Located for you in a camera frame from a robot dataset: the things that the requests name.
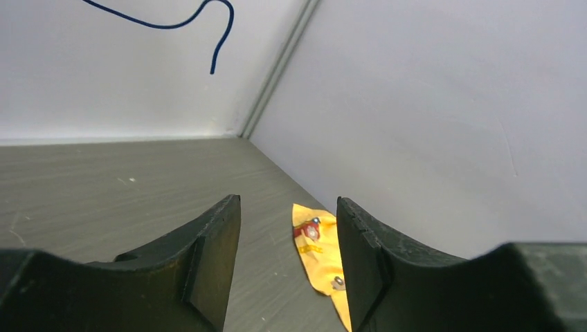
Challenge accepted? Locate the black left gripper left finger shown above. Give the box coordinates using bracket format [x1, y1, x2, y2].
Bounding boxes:
[1, 194, 241, 331]

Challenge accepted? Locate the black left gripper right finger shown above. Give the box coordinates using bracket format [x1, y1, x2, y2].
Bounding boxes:
[336, 197, 586, 331]

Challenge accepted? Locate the blue cable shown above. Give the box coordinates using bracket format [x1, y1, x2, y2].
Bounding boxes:
[81, 0, 235, 75]

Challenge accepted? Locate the yellow printed cloth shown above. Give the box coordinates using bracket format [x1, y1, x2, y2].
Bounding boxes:
[291, 203, 352, 331]

